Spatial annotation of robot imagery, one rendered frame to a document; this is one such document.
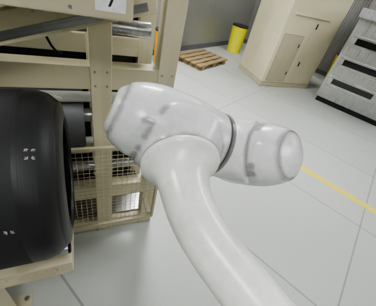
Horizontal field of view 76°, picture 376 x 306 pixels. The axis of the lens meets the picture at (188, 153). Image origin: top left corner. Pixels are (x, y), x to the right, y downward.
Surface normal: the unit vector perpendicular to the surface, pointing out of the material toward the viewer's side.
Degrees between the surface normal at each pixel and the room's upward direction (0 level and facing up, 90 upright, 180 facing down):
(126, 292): 0
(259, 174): 96
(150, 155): 77
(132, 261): 0
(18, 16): 90
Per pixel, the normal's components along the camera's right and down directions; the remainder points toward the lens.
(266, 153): -0.42, -0.02
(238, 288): -0.18, -0.18
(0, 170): 0.37, -0.12
